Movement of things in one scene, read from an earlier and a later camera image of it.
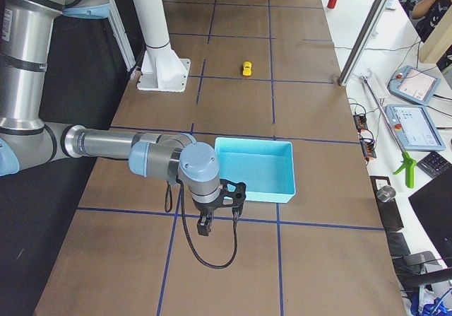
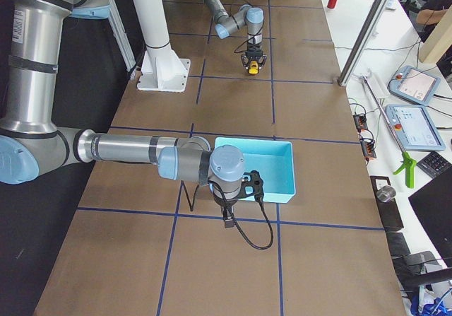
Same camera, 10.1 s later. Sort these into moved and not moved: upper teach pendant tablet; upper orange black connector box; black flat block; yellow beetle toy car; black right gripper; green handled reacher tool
Moved: yellow beetle toy car; black right gripper
Not moved: black flat block; upper orange black connector box; green handled reacher tool; upper teach pendant tablet
